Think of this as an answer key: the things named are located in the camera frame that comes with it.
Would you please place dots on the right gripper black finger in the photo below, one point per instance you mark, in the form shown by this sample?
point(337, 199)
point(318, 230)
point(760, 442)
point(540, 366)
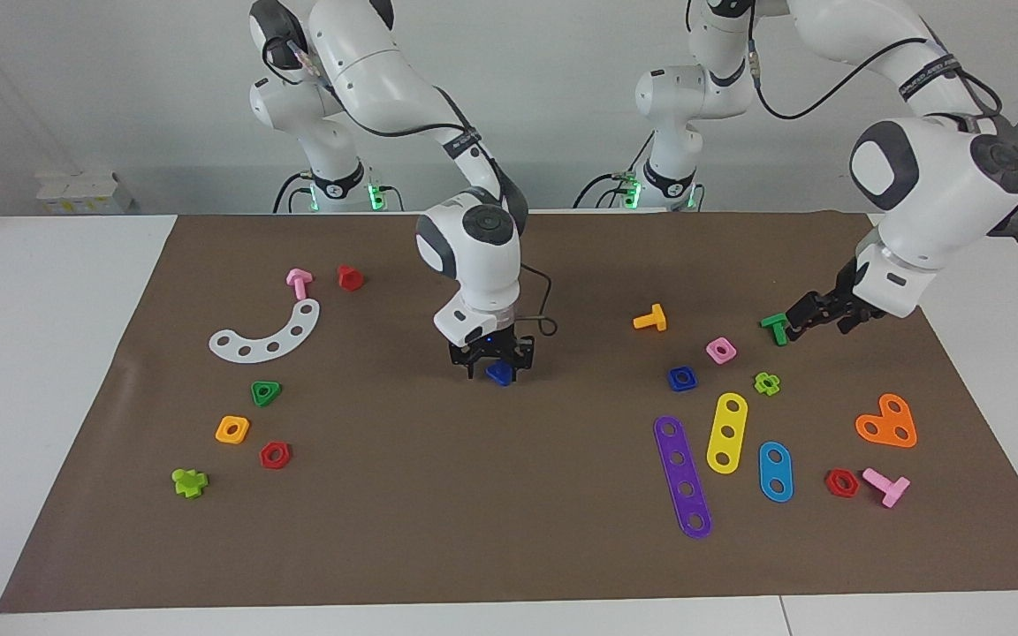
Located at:
point(472, 371)
point(516, 371)

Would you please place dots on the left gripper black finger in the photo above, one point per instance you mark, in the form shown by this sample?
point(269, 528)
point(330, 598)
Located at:
point(805, 308)
point(808, 329)

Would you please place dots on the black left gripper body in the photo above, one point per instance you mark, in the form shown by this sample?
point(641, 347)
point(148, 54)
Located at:
point(849, 309)

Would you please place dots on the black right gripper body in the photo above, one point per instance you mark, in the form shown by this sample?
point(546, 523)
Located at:
point(491, 347)

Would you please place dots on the blue plastic bolt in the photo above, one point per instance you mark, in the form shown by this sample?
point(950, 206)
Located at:
point(500, 375)

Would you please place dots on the blue square plastic nut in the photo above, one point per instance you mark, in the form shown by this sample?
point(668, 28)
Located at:
point(673, 382)

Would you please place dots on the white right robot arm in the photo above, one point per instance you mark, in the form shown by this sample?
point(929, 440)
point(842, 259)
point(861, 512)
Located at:
point(474, 256)

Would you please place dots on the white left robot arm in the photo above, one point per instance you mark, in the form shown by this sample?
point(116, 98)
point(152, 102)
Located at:
point(933, 185)

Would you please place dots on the dark green plastic bolt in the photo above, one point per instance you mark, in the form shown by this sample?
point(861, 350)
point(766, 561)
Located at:
point(774, 325)

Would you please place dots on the green cross-shaped plastic nut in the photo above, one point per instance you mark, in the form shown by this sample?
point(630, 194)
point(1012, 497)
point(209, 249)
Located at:
point(760, 385)

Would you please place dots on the pink square plastic nut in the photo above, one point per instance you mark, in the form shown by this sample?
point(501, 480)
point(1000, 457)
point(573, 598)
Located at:
point(712, 354)

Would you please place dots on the orange heart-shaped plastic plate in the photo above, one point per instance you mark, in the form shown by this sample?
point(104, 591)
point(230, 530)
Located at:
point(887, 421)

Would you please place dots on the yellow three-hole plastic plate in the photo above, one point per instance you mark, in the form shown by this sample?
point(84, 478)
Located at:
point(728, 420)

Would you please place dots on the orange plastic bolt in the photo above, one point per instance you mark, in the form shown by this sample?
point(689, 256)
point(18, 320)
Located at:
point(653, 320)

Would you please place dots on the blue two-hole plastic plate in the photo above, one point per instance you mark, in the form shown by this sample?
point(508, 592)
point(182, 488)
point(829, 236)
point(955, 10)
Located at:
point(775, 472)

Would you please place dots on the red plastic bolt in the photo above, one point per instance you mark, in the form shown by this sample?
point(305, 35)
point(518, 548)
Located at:
point(350, 277)

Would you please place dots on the red hexagonal plastic nut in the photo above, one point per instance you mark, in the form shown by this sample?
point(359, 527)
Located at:
point(266, 458)
point(831, 484)

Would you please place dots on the brown table mat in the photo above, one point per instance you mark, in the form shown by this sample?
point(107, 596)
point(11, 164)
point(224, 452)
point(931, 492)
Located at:
point(509, 530)

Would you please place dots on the pink plastic bolt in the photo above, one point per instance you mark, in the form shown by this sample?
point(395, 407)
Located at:
point(893, 490)
point(299, 283)

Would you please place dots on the purple four-hole plastic plate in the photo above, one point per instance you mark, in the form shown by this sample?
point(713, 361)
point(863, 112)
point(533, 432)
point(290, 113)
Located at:
point(682, 473)

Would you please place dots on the green triangular plastic nut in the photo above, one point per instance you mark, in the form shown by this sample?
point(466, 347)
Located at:
point(273, 386)

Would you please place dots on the white curved five-hole plate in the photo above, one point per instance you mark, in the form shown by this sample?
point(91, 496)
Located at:
point(259, 350)

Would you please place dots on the orange square plastic nut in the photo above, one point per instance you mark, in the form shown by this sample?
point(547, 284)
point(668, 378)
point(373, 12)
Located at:
point(222, 433)

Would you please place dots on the lime green plastic bolt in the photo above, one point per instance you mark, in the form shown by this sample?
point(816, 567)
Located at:
point(186, 483)

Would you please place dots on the white rectangular box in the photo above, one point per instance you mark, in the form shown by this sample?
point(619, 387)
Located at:
point(85, 199)

